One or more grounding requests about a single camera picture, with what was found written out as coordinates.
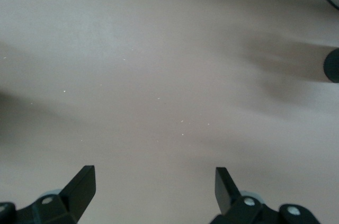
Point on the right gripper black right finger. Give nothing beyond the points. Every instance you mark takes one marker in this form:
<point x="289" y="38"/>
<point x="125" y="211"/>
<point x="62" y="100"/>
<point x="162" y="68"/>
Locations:
<point x="225" y="192"/>

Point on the black cylinder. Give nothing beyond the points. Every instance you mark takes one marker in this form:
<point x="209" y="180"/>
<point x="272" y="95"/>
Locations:
<point x="332" y="66"/>

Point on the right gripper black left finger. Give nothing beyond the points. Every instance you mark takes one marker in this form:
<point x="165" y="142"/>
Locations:
<point x="79" y="189"/>

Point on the brown paper table cover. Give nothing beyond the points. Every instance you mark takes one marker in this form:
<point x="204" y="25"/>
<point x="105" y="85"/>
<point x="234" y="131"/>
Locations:
<point x="159" y="75"/>

